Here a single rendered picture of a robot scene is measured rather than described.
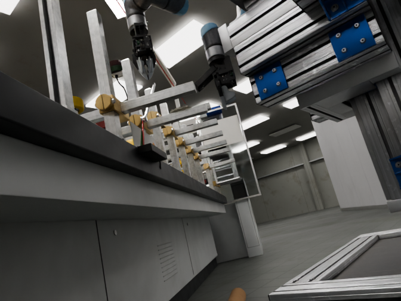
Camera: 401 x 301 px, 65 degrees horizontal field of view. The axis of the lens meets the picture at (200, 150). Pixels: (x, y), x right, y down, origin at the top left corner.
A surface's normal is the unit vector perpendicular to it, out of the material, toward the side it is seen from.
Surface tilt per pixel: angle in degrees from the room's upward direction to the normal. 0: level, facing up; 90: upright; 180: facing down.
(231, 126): 90
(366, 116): 90
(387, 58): 90
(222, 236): 90
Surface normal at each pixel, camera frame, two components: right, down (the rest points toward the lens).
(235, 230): -0.18, -0.20
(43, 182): 0.96, -0.26
